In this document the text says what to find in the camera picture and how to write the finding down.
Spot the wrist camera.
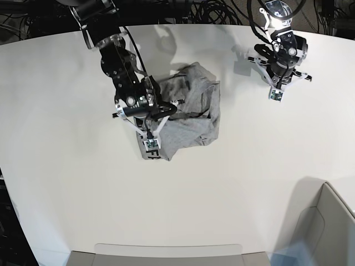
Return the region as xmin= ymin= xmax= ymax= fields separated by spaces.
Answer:
xmin=268 ymin=88 xmax=284 ymax=103
xmin=144 ymin=137 xmax=161 ymax=151

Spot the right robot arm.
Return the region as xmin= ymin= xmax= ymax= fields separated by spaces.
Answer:
xmin=60 ymin=1 xmax=177 ymax=142

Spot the grey T-shirt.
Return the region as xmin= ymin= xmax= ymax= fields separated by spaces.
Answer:
xmin=136 ymin=62 xmax=221 ymax=161

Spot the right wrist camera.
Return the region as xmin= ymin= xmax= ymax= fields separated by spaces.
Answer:
xmin=144 ymin=137 xmax=161 ymax=151

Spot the blue translucent object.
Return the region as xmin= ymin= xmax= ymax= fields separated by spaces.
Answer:
xmin=268 ymin=241 xmax=313 ymax=266

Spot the grey bin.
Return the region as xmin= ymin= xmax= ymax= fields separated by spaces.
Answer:
xmin=67 ymin=243 xmax=271 ymax=265
xmin=290 ymin=182 xmax=354 ymax=265

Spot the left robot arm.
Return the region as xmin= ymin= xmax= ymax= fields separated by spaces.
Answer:
xmin=248 ymin=1 xmax=312 ymax=102

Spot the grey bin at bottom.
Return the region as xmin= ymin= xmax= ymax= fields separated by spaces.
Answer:
xmin=67 ymin=243 xmax=271 ymax=265

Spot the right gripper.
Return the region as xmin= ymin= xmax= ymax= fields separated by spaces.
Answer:
xmin=112 ymin=99 xmax=185 ymax=139

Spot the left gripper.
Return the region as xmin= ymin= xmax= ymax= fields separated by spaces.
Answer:
xmin=248 ymin=57 xmax=312 ymax=90

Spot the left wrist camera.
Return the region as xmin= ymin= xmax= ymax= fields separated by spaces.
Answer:
xmin=268 ymin=88 xmax=284 ymax=103

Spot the grey bin at right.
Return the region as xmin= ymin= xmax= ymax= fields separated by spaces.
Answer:
xmin=290 ymin=182 xmax=354 ymax=265

